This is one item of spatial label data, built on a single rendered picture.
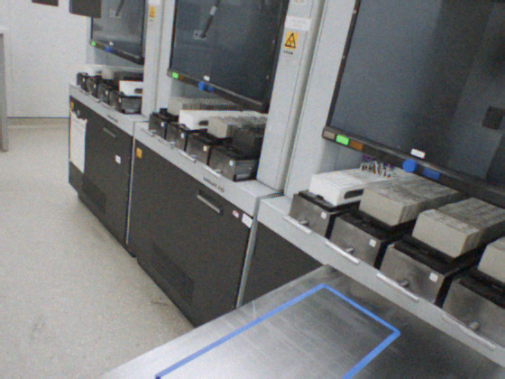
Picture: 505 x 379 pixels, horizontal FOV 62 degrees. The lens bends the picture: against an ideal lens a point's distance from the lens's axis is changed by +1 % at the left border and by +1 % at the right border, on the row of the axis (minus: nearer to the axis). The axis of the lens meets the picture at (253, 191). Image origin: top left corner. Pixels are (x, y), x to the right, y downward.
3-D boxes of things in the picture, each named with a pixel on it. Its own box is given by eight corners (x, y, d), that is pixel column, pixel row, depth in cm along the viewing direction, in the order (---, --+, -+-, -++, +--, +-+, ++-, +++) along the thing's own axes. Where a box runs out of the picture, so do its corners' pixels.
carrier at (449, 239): (462, 258, 92) (472, 234, 90) (458, 260, 91) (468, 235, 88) (415, 234, 100) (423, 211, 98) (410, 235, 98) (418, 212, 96)
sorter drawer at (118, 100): (222, 108, 247) (224, 93, 244) (236, 115, 238) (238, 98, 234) (100, 106, 200) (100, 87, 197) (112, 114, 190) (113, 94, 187)
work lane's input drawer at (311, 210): (411, 189, 162) (418, 167, 159) (445, 203, 153) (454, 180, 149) (277, 218, 115) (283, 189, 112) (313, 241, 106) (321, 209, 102)
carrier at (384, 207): (400, 226, 102) (408, 205, 100) (396, 228, 101) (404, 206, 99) (362, 207, 110) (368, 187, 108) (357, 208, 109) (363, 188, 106)
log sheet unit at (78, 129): (68, 161, 257) (69, 104, 245) (85, 178, 239) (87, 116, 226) (65, 161, 256) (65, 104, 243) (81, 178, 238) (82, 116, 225)
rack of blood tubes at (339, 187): (368, 184, 136) (372, 166, 133) (394, 196, 129) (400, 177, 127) (306, 195, 116) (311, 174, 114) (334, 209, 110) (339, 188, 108)
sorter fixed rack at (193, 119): (236, 124, 183) (238, 111, 181) (251, 131, 176) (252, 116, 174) (178, 125, 164) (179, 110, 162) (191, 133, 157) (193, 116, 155)
